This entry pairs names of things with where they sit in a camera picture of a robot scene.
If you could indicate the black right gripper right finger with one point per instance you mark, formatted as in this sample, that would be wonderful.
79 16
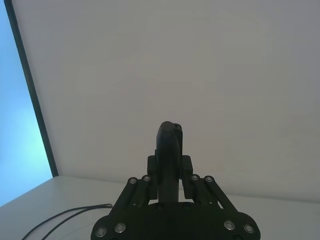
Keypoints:
200 190

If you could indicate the black frame post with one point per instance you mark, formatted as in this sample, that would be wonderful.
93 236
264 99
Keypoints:
31 87

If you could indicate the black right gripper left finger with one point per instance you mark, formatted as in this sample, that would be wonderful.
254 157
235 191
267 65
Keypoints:
166 160

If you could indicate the pale blue bright panel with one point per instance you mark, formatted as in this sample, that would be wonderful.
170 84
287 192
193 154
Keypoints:
15 125

